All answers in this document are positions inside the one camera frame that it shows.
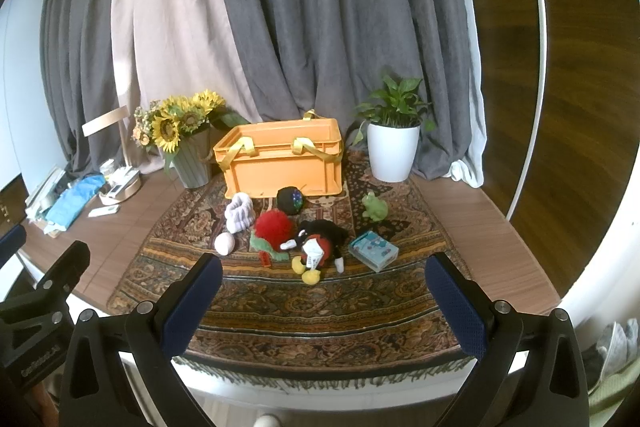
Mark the pink egg toy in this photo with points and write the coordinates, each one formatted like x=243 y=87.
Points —
x=224 y=244

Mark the green frog toy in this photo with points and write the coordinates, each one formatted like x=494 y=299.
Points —
x=374 y=208

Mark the orange plastic crate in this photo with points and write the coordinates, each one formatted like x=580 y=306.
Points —
x=260 y=159

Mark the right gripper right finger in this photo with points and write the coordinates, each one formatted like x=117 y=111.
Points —
x=552 y=390

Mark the black ball toy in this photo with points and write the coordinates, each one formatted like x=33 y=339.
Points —
x=290 y=200

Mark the green plant white pot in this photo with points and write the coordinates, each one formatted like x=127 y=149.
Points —
x=391 y=121

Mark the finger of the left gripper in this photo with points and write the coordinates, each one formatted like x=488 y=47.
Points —
x=11 y=242

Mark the white knitted sock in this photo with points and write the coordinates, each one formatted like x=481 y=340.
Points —
x=239 y=213

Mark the white desk lamp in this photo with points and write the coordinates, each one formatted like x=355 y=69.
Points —
x=123 y=180

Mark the beige curtain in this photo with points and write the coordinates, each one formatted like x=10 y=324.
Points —
x=177 y=47

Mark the red fluffy plush toy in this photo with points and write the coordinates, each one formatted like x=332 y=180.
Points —
x=271 y=230

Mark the blue tissue pack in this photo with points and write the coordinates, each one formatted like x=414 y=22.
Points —
x=374 y=251

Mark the Mickey Mouse plush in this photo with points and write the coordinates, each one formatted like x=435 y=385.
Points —
x=317 y=242

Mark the blue cloth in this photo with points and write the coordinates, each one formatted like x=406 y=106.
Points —
x=73 y=200

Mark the white remote control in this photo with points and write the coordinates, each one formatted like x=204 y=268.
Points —
x=103 y=211

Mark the sunflower bouquet in vase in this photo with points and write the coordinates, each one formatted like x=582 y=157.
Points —
x=181 y=128

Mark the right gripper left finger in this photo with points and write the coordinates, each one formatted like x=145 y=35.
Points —
x=95 y=388

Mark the white stacked papers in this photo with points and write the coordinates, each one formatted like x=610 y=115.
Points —
x=44 y=197

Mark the patterned oriental rug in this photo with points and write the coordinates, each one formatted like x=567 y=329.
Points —
x=265 y=323

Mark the grey curtain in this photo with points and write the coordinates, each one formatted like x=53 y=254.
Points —
x=297 y=55

